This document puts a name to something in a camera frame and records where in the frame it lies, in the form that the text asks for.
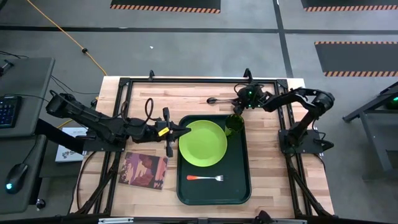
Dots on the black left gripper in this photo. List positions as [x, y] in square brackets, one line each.
[169, 146]

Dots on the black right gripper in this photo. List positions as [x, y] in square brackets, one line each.
[253, 99]

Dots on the black spoon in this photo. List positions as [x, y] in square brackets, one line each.
[211, 100]

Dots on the lime green plate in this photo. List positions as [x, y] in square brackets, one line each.
[202, 143]

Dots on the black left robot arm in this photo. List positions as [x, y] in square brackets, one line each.
[93, 121]

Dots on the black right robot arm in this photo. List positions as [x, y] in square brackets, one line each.
[321, 101]

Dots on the green faceted plastic cup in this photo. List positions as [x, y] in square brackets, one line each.
[234, 123]

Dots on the dark green plastic tray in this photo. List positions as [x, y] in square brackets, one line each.
[214, 193]

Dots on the reddish patterned cloth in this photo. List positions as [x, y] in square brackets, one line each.
[143, 171]

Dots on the white printed box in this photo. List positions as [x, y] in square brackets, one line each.
[70, 154]

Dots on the black hazard striped floor mat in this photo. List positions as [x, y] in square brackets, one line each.
[164, 3]
[357, 57]
[348, 2]

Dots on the grey neighbouring table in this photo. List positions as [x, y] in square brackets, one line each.
[382, 140]

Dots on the grey desk top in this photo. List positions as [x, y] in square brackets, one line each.
[28, 81]
[29, 149]

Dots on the black round knob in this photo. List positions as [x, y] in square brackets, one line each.
[40, 203]

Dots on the green lit device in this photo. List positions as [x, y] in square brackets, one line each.
[394, 101]

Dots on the black computer mouse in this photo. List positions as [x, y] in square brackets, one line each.
[17, 177]

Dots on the black keyboard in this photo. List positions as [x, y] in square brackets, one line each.
[9, 112]

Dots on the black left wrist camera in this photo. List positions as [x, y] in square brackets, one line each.
[160, 124]

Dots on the black metal rig frame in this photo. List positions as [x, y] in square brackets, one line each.
[202, 81]

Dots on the silver metal bracket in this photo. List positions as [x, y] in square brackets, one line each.
[116, 220]

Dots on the black mount block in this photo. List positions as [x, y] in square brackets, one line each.
[262, 217]

